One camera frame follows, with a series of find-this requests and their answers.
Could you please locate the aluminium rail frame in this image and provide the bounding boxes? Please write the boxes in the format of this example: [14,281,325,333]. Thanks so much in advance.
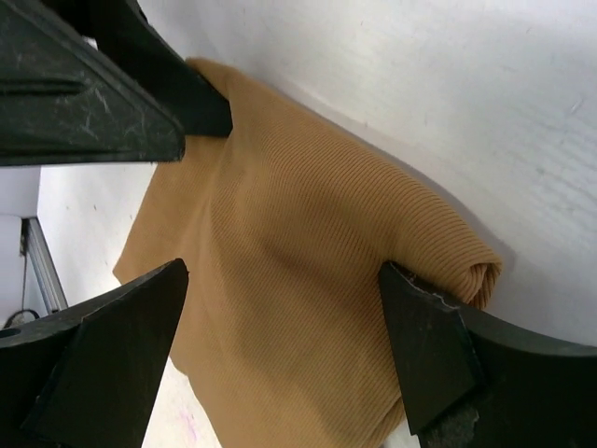
[21,217,68,317]

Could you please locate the tan tank top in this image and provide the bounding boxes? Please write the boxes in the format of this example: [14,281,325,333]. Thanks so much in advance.
[114,59,502,447]

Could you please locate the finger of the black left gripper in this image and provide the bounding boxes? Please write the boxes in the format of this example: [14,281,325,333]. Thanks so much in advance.
[1,1,185,166]
[60,0,232,137]

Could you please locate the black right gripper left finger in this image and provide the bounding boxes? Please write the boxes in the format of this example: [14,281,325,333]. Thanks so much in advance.
[1,259,188,448]

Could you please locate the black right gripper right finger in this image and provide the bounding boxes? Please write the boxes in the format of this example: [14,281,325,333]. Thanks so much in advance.
[379,262,596,447]

